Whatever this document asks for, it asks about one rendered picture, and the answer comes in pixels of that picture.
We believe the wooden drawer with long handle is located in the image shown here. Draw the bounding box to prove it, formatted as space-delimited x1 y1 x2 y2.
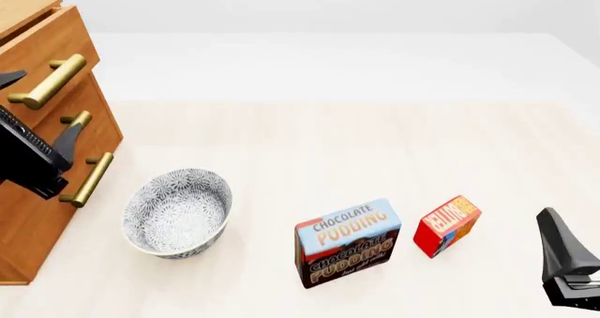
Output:
0 5 101 122

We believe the short brass drawer handle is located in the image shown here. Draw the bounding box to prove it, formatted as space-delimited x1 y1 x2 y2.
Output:
59 110 93 127

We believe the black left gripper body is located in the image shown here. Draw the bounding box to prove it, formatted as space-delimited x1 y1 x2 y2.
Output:
0 105 72 202

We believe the wooden drawer with short handle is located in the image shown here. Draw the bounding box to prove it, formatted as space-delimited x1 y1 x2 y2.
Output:
27 71 110 158

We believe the long brass drawer handle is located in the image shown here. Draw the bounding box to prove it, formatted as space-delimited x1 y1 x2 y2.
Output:
7 53 88 112

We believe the wooden drawer with slim handle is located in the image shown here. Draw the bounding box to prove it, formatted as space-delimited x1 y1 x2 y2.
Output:
0 101 125 286

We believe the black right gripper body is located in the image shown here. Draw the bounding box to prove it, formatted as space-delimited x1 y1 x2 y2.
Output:
542 265 600 312

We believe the chocolate pudding box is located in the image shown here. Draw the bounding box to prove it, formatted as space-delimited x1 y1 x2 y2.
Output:
293 197 404 290

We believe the red butter box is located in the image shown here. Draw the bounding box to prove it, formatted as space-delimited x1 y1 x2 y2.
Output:
412 194 484 260

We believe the slim brass drawer handle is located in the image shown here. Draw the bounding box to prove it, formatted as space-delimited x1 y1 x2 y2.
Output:
57 151 115 209

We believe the wooden cabinet with drawers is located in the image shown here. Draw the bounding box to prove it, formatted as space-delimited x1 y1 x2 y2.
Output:
0 0 125 286

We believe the grey patterned white bowl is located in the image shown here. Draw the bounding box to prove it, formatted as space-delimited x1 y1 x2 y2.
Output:
122 168 234 261

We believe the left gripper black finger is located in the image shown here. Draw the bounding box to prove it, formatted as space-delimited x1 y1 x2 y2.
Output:
50 121 87 169
0 69 28 91

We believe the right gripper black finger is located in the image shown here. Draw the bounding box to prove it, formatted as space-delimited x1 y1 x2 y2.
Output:
535 206 600 284

